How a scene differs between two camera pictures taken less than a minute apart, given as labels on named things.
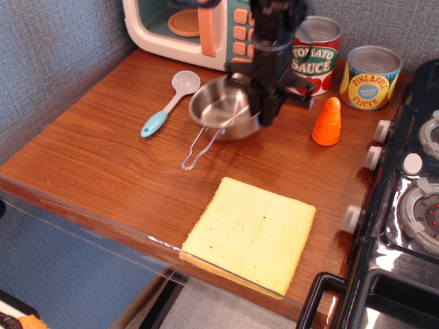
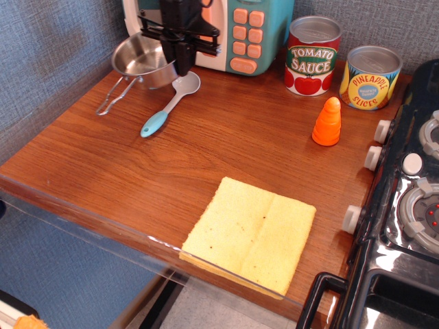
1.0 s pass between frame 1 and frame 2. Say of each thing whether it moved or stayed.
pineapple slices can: stayed
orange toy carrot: stayed
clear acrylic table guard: stayed
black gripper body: moved
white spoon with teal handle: stayed
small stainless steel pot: moved
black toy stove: stayed
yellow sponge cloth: stayed
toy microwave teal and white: stayed
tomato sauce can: stayed
